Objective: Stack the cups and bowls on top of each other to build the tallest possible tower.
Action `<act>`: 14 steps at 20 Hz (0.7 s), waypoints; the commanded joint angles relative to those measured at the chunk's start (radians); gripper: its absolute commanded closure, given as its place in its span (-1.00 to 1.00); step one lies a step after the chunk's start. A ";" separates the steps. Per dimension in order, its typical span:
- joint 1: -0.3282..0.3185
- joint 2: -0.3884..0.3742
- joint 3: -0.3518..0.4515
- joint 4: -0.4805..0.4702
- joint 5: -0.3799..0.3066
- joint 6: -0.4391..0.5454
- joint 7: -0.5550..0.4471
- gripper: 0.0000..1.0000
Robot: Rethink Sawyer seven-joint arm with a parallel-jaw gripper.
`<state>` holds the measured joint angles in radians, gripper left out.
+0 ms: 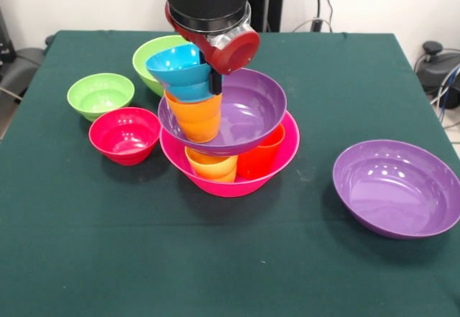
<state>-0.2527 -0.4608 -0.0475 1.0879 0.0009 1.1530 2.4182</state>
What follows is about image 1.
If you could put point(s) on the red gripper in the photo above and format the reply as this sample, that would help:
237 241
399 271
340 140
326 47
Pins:
233 52

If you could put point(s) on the blue bowl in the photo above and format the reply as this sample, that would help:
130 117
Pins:
176 65

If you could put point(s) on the orange cup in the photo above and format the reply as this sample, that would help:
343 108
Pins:
197 119

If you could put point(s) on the purple bowl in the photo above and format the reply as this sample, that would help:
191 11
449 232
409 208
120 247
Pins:
251 115
395 191

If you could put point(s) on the large green bowl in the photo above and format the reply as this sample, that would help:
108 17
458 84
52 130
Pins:
142 60

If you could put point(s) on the yellow cup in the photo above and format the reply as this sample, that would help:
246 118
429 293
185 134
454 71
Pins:
212 166

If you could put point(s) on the red cup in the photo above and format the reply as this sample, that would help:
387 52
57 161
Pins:
258 160

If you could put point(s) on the large pink bowl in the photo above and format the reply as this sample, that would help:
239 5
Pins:
287 148

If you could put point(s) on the small red bowl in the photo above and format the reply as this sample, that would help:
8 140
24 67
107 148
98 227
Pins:
124 137

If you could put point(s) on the small green bowl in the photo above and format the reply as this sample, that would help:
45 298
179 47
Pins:
100 96

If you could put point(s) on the dark green tablecloth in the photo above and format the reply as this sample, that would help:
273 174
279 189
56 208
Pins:
215 259

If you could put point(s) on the black floor stand base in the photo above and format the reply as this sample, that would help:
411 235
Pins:
18 69
436 65

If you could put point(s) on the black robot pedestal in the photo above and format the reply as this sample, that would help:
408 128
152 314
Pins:
278 0

